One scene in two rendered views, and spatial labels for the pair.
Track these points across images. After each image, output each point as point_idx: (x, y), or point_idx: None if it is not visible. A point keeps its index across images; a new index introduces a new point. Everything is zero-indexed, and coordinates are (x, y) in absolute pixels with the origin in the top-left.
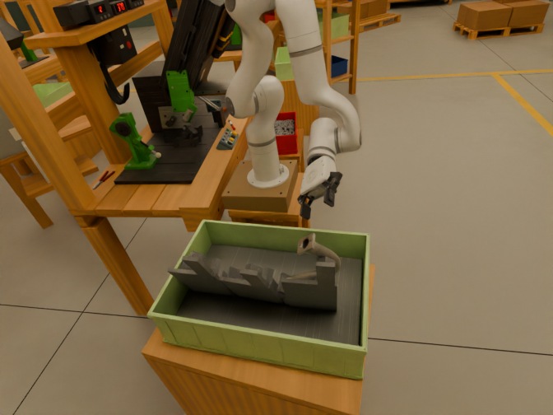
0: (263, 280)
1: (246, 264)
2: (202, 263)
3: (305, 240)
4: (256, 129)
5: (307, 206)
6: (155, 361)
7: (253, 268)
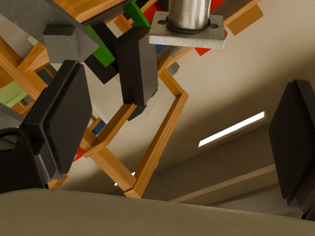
0: (49, 2)
1: (54, 62)
2: (4, 107)
3: (178, 33)
4: None
5: (59, 148)
6: None
7: (78, 49)
